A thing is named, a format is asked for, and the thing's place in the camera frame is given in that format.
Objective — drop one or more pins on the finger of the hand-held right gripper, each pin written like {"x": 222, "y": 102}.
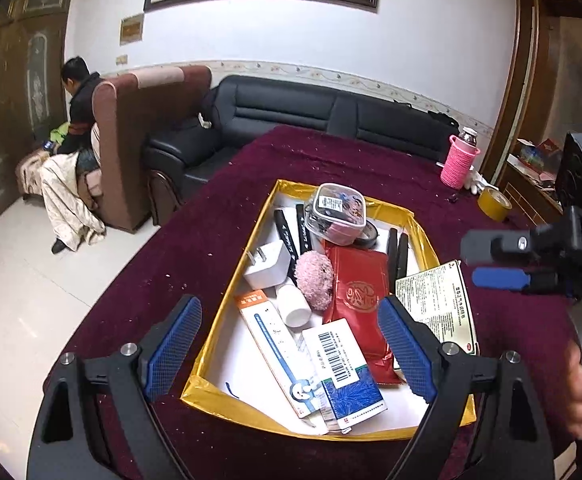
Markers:
{"x": 496, "y": 246}
{"x": 501, "y": 277}

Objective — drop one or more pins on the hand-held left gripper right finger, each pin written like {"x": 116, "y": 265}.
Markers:
{"x": 406, "y": 350}

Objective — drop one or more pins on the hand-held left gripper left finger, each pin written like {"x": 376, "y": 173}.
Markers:
{"x": 176, "y": 345}

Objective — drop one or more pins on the beige medicine box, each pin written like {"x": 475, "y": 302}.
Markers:
{"x": 436, "y": 295}

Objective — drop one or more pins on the blue white medicine box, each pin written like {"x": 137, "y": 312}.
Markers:
{"x": 351, "y": 395}

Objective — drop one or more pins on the red foil packet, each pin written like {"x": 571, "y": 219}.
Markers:
{"x": 356, "y": 295}

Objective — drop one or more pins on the gold cardboard tray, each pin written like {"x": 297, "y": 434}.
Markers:
{"x": 251, "y": 400}

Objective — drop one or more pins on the white orange toothpaste box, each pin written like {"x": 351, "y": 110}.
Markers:
{"x": 271, "y": 340}

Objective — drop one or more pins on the black rod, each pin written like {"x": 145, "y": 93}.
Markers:
{"x": 393, "y": 255}

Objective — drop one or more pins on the pink fluffy ball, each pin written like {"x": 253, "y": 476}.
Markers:
{"x": 313, "y": 280}

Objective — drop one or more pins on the white charger plug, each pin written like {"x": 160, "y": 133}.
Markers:
{"x": 266, "y": 270}

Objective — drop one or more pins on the small white bottle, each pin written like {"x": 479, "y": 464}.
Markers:
{"x": 296, "y": 307}

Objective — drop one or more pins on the black tape roll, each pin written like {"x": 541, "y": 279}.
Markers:
{"x": 369, "y": 235}

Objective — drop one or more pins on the black stick white print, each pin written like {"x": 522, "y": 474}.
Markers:
{"x": 303, "y": 232}
{"x": 285, "y": 232}

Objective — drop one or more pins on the yellow tape roll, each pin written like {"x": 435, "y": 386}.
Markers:
{"x": 491, "y": 207}

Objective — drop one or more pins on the black pen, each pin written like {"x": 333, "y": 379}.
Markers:
{"x": 454, "y": 198}

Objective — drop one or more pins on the white plush toy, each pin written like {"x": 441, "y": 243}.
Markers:
{"x": 475, "y": 181}

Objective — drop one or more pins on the pink knitted bottle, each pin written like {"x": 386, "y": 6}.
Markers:
{"x": 458, "y": 165}

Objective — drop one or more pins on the red box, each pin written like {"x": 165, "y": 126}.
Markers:
{"x": 550, "y": 147}

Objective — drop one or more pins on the blue green box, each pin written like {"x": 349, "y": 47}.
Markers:
{"x": 528, "y": 152}

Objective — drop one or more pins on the black bag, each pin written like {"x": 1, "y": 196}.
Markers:
{"x": 442, "y": 119}

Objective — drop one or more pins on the burgundy tablecloth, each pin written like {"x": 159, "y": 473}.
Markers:
{"x": 211, "y": 200}

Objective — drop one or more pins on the beige patterned blanket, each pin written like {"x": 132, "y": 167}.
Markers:
{"x": 66, "y": 195}

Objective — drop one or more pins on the wooden cabinet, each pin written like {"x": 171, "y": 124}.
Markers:
{"x": 526, "y": 60}

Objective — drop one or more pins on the brown armchair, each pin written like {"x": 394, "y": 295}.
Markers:
{"x": 136, "y": 160}

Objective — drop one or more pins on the black leather sofa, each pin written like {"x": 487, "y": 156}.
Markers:
{"x": 281, "y": 110}

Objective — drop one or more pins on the wooden wardrobe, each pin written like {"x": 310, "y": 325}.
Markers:
{"x": 16, "y": 85}

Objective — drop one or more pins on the wall socket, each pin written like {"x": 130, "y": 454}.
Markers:
{"x": 121, "y": 59}

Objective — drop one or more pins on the small wall plaque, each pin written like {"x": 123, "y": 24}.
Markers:
{"x": 132, "y": 28}

